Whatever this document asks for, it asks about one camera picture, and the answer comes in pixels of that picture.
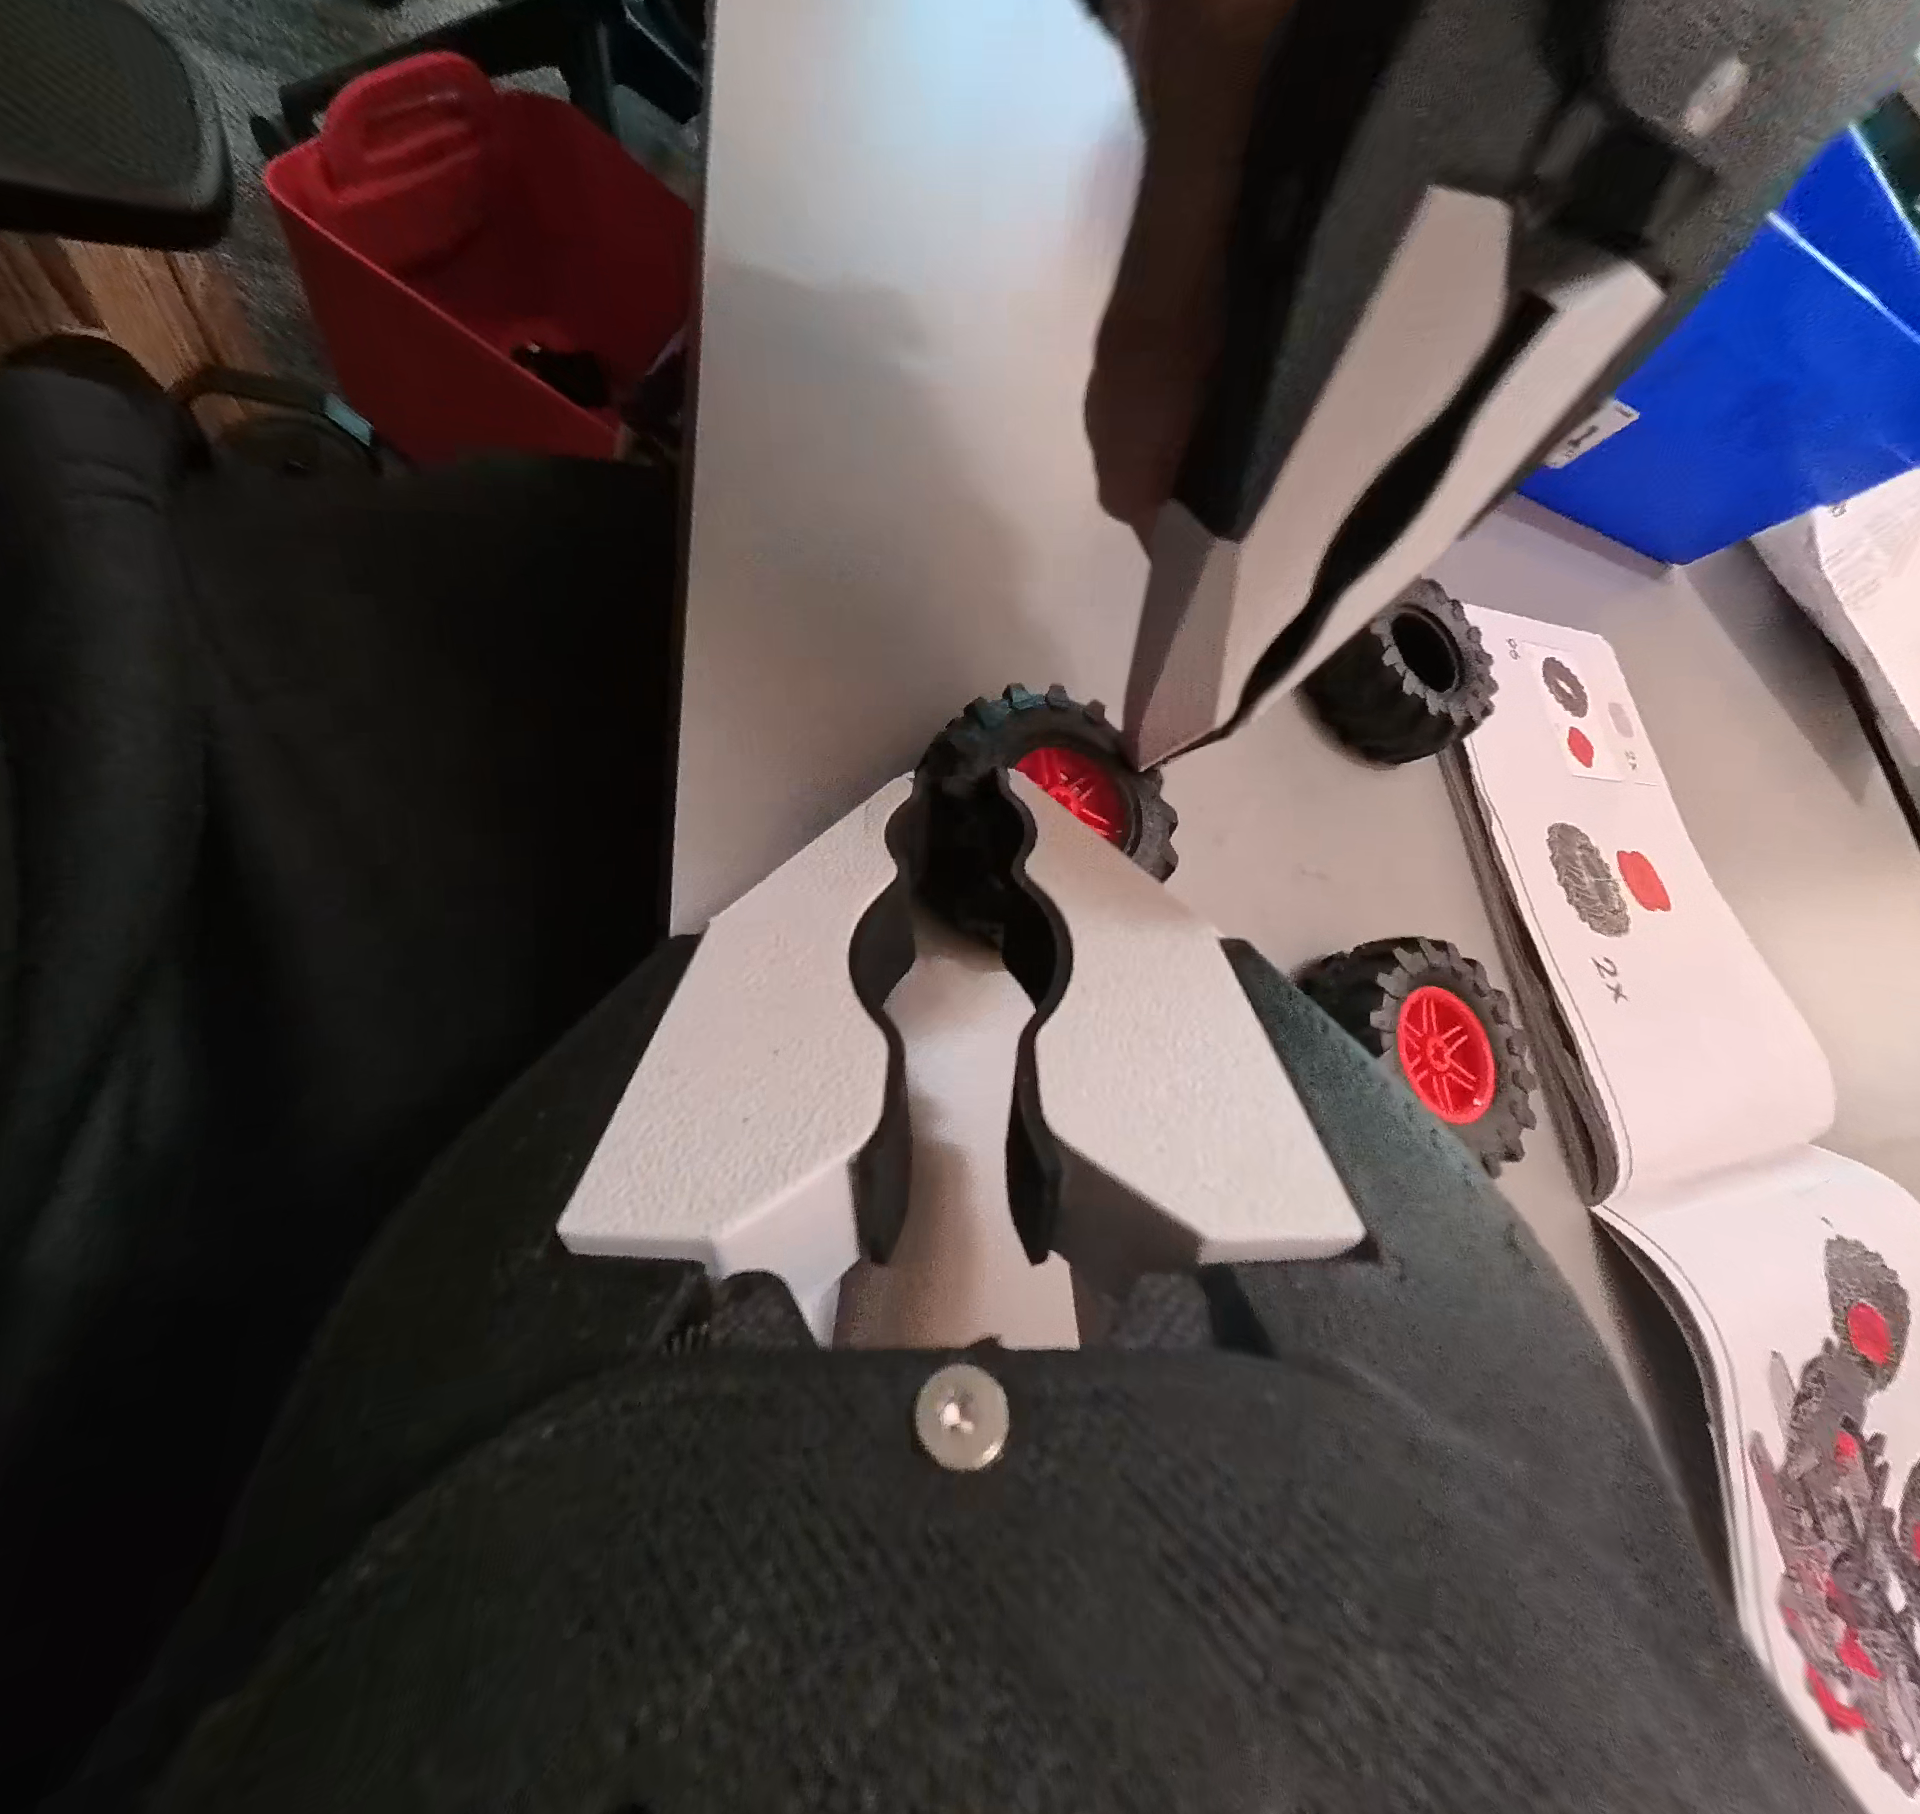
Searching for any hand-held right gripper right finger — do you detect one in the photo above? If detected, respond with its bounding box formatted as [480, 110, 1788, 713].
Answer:
[996, 765, 1370, 1293]

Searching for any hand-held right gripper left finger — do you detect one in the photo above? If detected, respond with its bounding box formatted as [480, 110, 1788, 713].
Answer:
[553, 773, 920, 1348]

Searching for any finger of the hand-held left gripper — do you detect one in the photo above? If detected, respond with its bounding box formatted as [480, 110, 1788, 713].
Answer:
[1123, 15, 1512, 776]
[1242, 259, 1670, 733]

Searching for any toy wheel with red rim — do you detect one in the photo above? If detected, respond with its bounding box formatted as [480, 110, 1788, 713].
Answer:
[912, 684, 1182, 946]
[1293, 938, 1542, 1174]

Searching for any white desk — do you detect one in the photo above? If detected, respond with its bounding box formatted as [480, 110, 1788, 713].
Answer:
[666, 0, 1920, 1396]

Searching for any person's left hand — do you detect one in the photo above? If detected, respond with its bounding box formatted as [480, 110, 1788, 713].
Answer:
[1080, 0, 1352, 535]

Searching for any blue box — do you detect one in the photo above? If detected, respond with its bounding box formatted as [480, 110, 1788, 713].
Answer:
[1513, 118, 1920, 567]

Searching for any black toy tyre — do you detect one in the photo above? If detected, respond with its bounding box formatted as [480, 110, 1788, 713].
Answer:
[1302, 579, 1499, 770]

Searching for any white paper sheet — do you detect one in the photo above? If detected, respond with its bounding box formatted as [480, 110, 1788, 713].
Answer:
[1751, 468, 1920, 783]

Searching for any toy instruction booklet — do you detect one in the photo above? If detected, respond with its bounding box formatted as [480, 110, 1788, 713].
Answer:
[1436, 603, 1920, 1795]

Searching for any red plastic bin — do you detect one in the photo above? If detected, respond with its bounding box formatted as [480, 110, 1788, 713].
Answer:
[263, 50, 702, 470]

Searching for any black chair base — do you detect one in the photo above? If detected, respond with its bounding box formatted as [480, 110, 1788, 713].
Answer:
[251, 0, 709, 159]

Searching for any black mesh office chair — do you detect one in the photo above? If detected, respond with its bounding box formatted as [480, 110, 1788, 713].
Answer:
[0, 0, 235, 255]

